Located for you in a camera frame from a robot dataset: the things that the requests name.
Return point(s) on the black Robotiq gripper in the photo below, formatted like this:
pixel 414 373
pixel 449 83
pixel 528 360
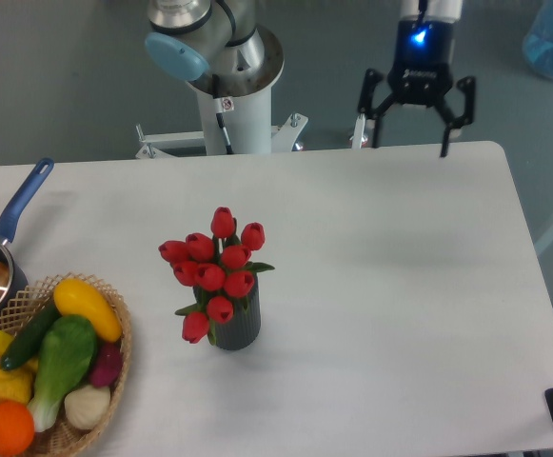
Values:
pixel 421 62

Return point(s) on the red tulip bouquet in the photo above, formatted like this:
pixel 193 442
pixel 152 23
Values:
pixel 219 260

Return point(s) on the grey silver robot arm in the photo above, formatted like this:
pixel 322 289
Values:
pixel 232 62

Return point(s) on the dark grey ribbed vase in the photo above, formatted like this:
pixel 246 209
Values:
pixel 230 322

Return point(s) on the yellow squash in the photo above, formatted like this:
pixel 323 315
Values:
pixel 72 296

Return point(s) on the purple red onion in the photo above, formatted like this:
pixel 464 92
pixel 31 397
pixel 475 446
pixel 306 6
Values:
pixel 107 366

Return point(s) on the green bok choy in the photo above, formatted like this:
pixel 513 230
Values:
pixel 64 359

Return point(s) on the white garlic bulb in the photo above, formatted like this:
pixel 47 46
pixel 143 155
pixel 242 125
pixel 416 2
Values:
pixel 86 406

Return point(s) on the dark green cucumber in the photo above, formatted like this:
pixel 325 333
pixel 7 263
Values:
pixel 27 342

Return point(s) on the woven wicker basket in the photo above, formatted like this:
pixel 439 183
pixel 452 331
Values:
pixel 63 439

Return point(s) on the orange fruit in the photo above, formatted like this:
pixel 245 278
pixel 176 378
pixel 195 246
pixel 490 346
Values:
pixel 16 428

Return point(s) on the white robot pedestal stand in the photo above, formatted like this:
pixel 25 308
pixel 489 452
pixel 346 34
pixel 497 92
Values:
pixel 230 125

